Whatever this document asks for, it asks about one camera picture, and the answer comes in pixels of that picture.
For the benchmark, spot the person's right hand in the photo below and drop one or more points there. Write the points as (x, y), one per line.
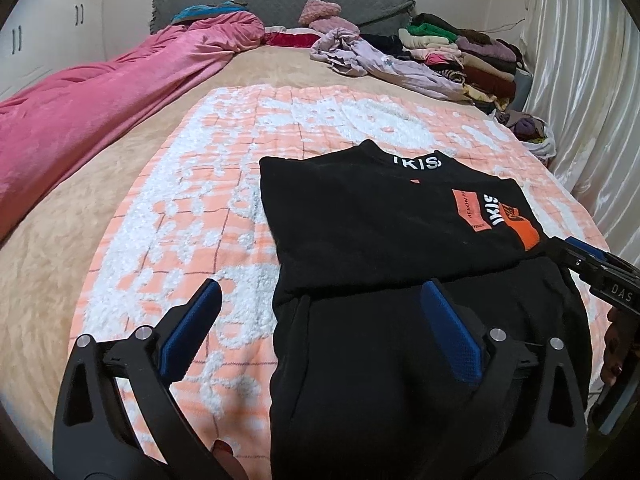
(616, 350)

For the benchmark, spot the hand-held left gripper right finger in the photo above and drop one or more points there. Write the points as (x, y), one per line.
(452, 330)

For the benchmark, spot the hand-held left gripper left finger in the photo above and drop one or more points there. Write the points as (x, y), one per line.
(192, 320)

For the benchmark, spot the grey cushion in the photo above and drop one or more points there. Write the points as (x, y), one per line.
(522, 87)

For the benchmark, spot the black sweatshirt with orange cuffs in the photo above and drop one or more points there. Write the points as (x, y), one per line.
(375, 240)

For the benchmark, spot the person's left hand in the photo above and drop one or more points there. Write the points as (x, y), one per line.
(227, 457)

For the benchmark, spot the stack of folded clothes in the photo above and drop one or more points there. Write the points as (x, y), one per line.
(465, 55)

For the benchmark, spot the white satin curtain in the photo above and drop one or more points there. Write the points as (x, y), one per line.
(585, 85)

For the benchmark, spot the pink knit hat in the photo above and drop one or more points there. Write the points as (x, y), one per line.
(320, 10)

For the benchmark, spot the orange white checkered blanket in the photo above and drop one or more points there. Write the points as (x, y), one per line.
(200, 210)

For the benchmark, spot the white bag of clothes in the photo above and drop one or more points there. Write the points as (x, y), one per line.
(530, 130)

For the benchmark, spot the beige bed sheet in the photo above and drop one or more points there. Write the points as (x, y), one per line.
(50, 285)

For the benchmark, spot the red velvet cloth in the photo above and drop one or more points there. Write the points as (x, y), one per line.
(290, 39)

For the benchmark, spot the pink quilt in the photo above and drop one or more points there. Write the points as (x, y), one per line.
(75, 110)

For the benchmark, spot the blue cloth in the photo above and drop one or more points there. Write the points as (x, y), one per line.
(200, 11)

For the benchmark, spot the grey padded headboard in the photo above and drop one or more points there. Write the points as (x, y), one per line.
(280, 0)

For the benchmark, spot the lilac crumpled garment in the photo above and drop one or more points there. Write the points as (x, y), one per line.
(395, 67)

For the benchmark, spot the white wardrobe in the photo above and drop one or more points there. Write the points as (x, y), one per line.
(45, 25)

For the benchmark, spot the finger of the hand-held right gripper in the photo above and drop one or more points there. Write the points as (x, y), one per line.
(562, 257)
(585, 249)

